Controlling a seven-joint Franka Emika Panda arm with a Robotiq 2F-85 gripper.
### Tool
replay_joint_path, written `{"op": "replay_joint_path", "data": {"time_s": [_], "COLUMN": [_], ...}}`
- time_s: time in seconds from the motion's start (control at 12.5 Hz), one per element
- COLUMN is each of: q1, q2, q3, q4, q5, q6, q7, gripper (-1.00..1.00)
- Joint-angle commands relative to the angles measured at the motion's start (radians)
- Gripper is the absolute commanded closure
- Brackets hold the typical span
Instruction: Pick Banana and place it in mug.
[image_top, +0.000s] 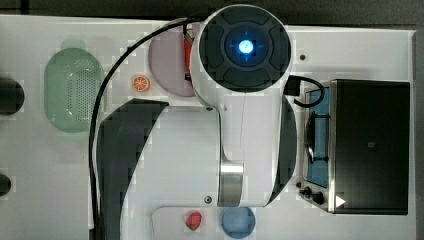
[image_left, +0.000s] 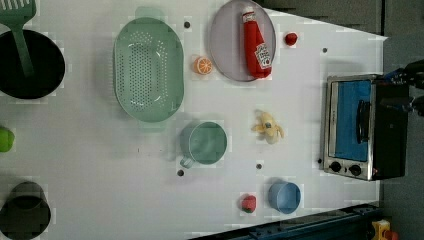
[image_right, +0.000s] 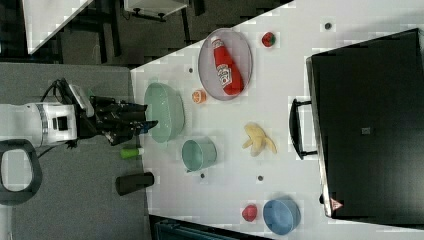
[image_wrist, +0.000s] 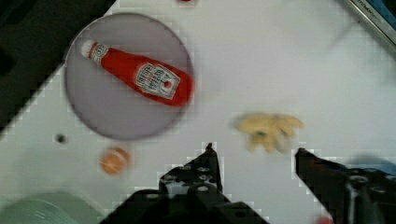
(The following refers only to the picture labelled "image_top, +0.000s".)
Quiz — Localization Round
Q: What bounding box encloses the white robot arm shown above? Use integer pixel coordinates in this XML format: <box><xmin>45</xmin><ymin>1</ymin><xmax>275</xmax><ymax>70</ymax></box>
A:
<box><xmin>96</xmin><ymin>4</ymin><xmax>292</xmax><ymax>240</ymax></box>

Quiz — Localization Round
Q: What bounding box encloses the grey round plate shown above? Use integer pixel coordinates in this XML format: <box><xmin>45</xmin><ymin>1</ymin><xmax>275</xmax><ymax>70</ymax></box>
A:
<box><xmin>148</xmin><ymin>27</ymin><xmax>194</xmax><ymax>97</ymax></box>

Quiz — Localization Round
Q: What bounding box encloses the orange slice toy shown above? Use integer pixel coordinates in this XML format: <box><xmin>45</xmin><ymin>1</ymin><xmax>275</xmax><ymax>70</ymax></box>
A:
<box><xmin>132</xmin><ymin>76</ymin><xmax>151</xmax><ymax>92</ymax></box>

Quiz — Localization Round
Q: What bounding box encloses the red ketchup bottle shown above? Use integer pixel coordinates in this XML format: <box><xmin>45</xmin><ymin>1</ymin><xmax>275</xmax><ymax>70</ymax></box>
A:
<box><xmin>183</xmin><ymin>26</ymin><xmax>194</xmax><ymax>83</ymax></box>

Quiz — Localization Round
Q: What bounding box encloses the red strawberry toy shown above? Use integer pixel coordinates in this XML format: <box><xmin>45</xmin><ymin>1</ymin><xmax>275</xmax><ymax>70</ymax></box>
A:
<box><xmin>185</xmin><ymin>211</ymin><xmax>202</xmax><ymax>231</ymax></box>

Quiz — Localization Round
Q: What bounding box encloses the blue bowl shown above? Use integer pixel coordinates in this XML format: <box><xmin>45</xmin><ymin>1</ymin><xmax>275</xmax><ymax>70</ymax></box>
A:
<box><xmin>221</xmin><ymin>207</ymin><xmax>256</xmax><ymax>239</ymax></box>

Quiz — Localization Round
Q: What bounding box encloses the green perforated colander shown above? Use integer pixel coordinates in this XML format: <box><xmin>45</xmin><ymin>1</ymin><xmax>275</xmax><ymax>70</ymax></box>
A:
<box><xmin>44</xmin><ymin>39</ymin><xmax>104</xmax><ymax>133</ymax></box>

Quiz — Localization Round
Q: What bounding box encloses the black toaster oven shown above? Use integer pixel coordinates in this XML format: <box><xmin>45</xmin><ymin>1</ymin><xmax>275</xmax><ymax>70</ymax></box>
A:
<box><xmin>296</xmin><ymin>79</ymin><xmax>410</xmax><ymax>215</ymax></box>

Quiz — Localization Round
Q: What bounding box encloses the black round pot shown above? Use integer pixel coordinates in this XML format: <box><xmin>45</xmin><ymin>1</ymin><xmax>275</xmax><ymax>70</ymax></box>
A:
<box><xmin>0</xmin><ymin>79</ymin><xmax>25</xmax><ymax>116</ymax></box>

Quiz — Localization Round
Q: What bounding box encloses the black cup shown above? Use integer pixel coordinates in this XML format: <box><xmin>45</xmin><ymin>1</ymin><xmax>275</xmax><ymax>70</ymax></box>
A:
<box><xmin>0</xmin><ymin>174</ymin><xmax>12</xmax><ymax>196</ymax></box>

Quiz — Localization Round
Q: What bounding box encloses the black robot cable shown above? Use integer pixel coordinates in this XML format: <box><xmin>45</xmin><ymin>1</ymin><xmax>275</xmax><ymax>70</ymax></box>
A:
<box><xmin>88</xmin><ymin>17</ymin><xmax>201</xmax><ymax>240</ymax></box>

